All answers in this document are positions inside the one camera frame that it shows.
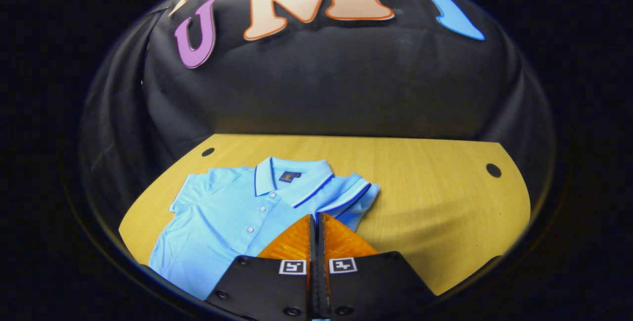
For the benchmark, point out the light blue T-shirt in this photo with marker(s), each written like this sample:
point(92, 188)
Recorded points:
point(222, 222)

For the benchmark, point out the black backdrop cloth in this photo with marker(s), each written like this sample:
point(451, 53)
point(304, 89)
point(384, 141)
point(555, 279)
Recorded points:
point(321, 88)

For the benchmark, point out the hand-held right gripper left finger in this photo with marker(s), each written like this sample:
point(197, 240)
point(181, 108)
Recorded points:
point(267, 286)

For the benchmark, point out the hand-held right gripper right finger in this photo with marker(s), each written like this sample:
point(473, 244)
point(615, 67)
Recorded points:
point(376, 286)

